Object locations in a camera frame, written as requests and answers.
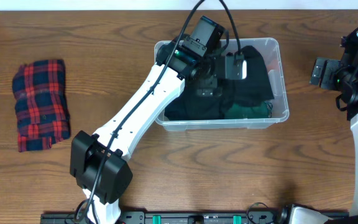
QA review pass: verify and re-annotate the dark green shirt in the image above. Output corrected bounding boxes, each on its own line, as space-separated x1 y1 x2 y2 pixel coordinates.
224 101 273 119

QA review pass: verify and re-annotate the black drawstring garment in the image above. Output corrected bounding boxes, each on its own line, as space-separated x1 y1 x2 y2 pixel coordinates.
164 45 274 121

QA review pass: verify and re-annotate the red navy plaid shirt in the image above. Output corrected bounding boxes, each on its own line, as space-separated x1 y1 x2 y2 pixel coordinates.
12 59 70 152

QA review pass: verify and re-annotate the pink printed t-shirt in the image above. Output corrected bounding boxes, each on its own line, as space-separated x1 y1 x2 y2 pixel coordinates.
266 58 280 72

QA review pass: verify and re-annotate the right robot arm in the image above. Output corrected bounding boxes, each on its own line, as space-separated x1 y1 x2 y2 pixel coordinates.
275 31 358 223

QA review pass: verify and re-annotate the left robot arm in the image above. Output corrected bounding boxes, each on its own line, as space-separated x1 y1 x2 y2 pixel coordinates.
70 16 228 223

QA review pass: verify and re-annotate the clear plastic storage bin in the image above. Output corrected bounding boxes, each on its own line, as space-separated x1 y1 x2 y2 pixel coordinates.
155 37 290 131

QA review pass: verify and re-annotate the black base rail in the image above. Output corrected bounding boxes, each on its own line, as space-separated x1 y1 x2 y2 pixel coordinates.
40 211 349 224

